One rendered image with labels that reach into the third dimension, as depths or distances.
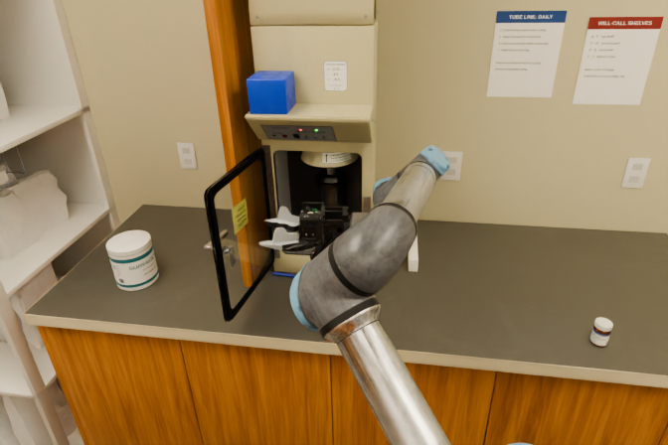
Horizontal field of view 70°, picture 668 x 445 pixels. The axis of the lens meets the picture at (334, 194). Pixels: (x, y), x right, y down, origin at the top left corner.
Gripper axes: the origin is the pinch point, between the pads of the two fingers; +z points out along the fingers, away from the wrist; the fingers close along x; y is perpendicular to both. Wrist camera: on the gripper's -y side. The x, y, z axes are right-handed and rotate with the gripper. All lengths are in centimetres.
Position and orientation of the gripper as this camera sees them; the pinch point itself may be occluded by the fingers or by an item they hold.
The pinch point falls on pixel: (266, 234)
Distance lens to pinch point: 115.9
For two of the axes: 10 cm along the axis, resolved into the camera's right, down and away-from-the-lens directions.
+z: -10.0, 0.0, 0.3
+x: -0.3, 5.6, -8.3
